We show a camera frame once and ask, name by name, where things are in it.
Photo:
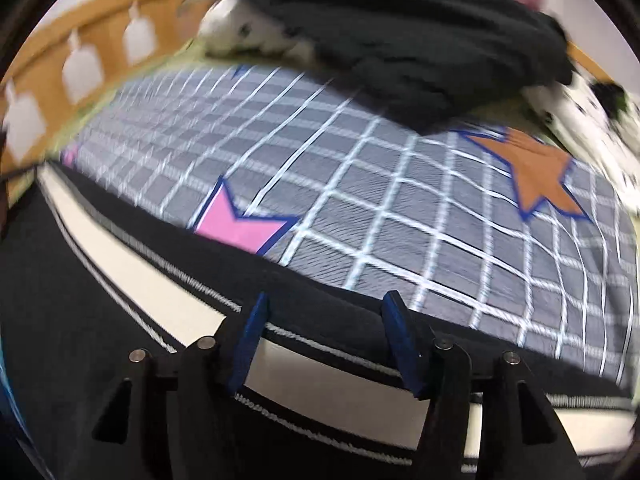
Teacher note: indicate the grey checked star bedsheet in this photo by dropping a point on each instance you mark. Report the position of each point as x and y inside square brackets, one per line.
[350, 160]

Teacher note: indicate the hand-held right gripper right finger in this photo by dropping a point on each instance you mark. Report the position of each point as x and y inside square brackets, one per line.
[402, 345]

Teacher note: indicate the wooden bed frame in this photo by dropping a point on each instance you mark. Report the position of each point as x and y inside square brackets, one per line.
[100, 15]

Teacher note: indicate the dark crumpled garment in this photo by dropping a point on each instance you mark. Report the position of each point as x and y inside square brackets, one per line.
[400, 35]

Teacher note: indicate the white flower-print pillow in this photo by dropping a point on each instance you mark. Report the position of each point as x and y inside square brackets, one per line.
[240, 25]

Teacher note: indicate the black pants white waistband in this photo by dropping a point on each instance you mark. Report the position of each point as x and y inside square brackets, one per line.
[310, 280]

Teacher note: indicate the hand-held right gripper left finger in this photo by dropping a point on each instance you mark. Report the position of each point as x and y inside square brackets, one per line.
[247, 342]

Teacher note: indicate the white flower-print quilt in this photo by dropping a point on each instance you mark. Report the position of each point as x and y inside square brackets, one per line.
[580, 110]

